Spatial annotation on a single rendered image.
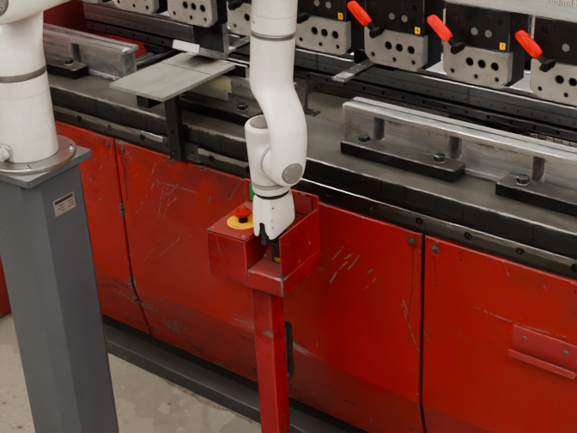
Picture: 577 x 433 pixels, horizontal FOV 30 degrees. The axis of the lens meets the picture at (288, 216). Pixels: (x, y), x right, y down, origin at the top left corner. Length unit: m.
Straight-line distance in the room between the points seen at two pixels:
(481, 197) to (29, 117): 0.94
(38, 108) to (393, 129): 0.80
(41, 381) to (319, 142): 0.85
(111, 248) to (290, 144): 1.13
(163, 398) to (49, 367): 0.79
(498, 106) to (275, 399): 0.88
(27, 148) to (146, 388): 1.20
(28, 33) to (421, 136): 0.88
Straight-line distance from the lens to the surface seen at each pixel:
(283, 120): 2.14
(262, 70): 2.15
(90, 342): 2.48
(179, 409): 3.15
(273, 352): 2.54
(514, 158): 2.33
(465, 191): 2.33
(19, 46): 2.19
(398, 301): 2.50
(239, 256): 2.37
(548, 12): 2.17
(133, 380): 3.29
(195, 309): 2.99
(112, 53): 3.02
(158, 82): 2.64
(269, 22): 2.11
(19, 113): 2.22
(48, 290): 2.35
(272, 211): 2.28
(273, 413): 2.65
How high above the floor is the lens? 1.91
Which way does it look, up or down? 28 degrees down
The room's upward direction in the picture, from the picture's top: 3 degrees counter-clockwise
